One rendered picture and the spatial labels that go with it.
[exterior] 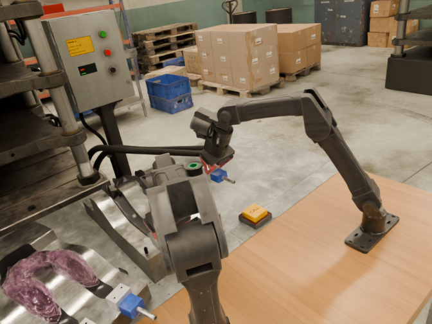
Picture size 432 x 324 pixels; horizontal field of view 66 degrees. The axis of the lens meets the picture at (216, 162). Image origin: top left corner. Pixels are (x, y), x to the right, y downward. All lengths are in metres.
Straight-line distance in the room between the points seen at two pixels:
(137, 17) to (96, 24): 6.30
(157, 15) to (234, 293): 7.53
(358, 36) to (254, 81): 3.45
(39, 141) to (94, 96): 0.32
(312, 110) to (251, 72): 3.91
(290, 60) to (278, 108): 4.57
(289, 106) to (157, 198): 0.52
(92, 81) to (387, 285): 1.38
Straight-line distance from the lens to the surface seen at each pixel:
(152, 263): 0.94
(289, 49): 5.44
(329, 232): 1.08
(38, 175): 1.89
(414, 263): 1.04
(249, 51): 4.69
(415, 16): 4.76
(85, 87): 1.64
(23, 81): 1.48
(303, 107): 0.87
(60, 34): 1.60
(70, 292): 0.97
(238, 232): 1.08
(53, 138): 1.53
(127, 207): 1.14
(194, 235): 0.47
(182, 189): 0.50
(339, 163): 0.96
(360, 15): 7.69
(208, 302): 0.57
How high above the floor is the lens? 1.50
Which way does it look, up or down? 28 degrees down
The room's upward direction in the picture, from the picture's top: 9 degrees counter-clockwise
